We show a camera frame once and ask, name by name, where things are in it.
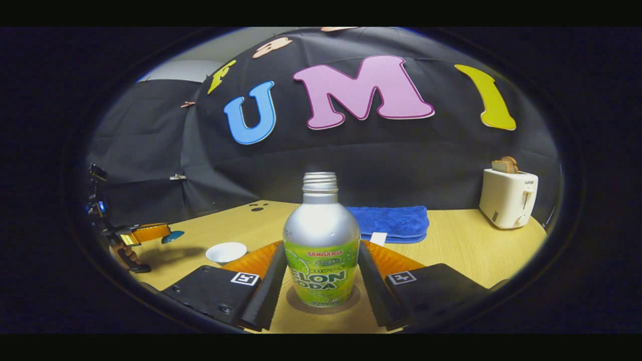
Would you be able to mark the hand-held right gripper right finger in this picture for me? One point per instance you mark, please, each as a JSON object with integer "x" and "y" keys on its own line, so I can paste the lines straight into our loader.
{"x": 376, "y": 291}

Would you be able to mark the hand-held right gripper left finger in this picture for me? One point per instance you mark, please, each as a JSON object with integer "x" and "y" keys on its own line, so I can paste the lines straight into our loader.
{"x": 266, "y": 296}

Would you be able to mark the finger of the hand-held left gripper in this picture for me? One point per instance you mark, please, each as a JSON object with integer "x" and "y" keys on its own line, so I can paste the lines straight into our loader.
{"x": 148, "y": 233}

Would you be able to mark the round brown coaster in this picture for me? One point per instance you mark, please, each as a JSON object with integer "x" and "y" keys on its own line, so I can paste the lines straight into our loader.
{"x": 296, "y": 304}

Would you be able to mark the silver green-label water bottle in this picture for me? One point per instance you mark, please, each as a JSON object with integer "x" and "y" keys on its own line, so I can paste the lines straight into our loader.
{"x": 321, "y": 225}

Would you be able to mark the metal backdrop clip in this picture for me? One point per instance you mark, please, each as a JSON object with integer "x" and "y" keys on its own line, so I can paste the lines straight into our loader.
{"x": 177, "y": 176}

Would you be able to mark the blue folded towel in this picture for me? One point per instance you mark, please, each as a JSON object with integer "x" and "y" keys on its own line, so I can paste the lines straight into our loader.
{"x": 396, "y": 223}

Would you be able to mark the black backdrop cloth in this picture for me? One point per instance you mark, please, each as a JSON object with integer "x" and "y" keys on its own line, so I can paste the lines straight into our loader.
{"x": 326, "y": 155}

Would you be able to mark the white toaster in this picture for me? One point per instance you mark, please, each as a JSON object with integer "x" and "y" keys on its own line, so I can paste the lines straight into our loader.
{"x": 506, "y": 200}

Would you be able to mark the toast slice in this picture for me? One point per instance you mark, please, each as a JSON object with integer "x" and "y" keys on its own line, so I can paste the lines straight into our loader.
{"x": 504, "y": 165}

